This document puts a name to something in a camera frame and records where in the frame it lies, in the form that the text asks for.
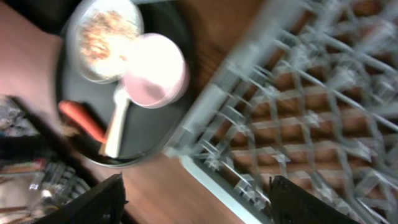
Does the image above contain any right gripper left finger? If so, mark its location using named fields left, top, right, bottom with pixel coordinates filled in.
left=35, top=174, right=127, bottom=224

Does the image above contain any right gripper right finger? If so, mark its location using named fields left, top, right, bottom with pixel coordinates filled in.
left=268, top=175, right=359, bottom=224

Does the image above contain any white plastic fork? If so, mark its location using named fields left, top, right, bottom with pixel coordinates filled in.
left=99, top=84, right=130, bottom=158

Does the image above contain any pink bowl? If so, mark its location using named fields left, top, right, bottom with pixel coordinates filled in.
left=122, top=33, right=190, bottom=109

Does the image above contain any grey dishwasher rack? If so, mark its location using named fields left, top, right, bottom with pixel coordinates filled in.
left=166, top=1, right=397, bottom=223

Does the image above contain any brown walnut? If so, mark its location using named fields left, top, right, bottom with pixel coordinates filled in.
left=60, top=124, right=80, bottom=138

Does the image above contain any round black tray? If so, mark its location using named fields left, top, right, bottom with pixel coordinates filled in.
left=55, top=1, right=197, bottom=167

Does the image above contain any orange carrot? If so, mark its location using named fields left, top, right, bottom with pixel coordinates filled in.
left=58, top=100, right=106, bottom=143

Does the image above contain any grey plate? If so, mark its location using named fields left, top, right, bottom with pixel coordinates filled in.
left=65, top=0, right=146, bottom=85

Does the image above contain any peanut shells and rice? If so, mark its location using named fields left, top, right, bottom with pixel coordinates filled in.
left=80, top=11, right=141, bottom=77

